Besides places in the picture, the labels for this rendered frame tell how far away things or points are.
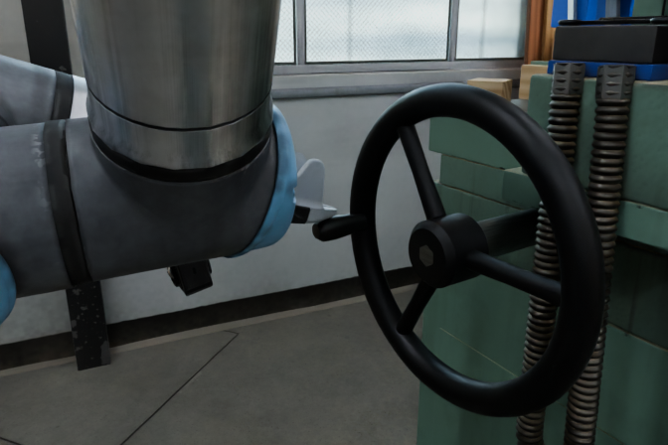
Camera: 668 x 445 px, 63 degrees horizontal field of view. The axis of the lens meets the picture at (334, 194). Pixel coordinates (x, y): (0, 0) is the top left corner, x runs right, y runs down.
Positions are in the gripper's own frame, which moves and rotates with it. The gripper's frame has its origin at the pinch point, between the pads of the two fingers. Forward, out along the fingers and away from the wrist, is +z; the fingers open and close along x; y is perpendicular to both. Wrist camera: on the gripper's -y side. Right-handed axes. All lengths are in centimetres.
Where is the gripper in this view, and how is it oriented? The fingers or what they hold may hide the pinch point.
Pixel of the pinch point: (321, 216)
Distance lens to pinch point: 54.0
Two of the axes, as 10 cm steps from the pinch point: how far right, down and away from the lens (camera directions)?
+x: -5.3, -2.4, 8.1
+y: 2.9, -9.5, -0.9
